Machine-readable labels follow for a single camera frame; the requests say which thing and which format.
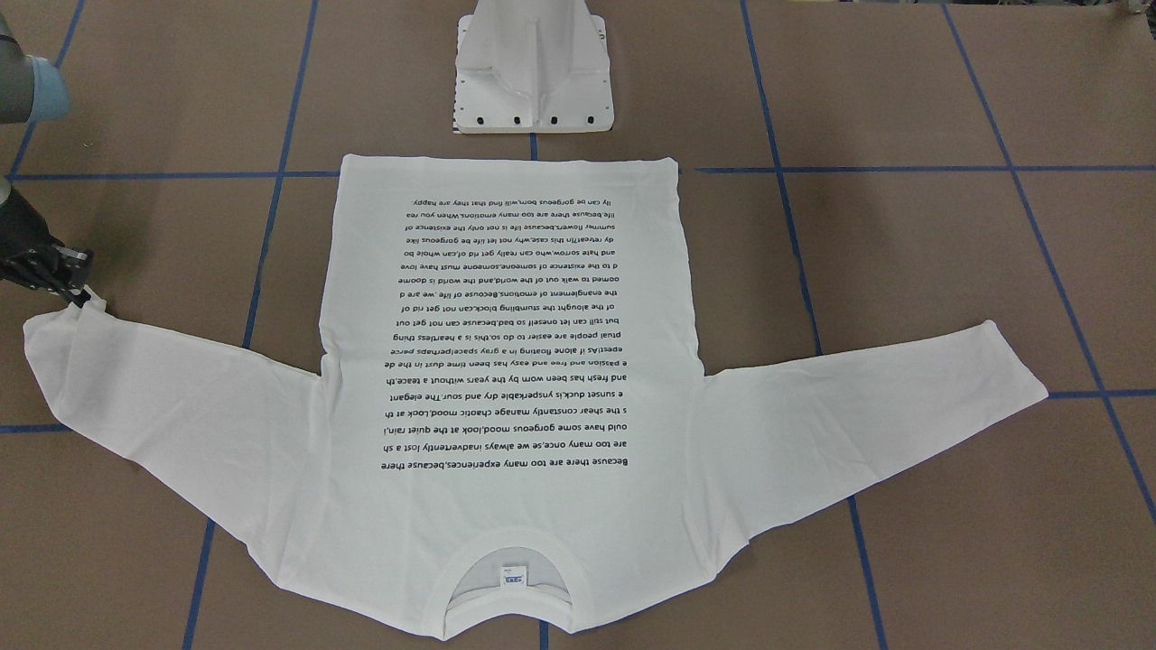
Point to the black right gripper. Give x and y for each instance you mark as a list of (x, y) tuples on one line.
[(20, 230)]

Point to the blue tape grid lines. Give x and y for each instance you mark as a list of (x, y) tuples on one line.
[(852, 175)]

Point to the white long-sleeve printed shirt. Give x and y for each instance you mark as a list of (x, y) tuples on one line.
[(511, 415)]

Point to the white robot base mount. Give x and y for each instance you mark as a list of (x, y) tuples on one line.
[(532, 67)]

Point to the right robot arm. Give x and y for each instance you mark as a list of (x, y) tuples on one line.
[(33, 91)]

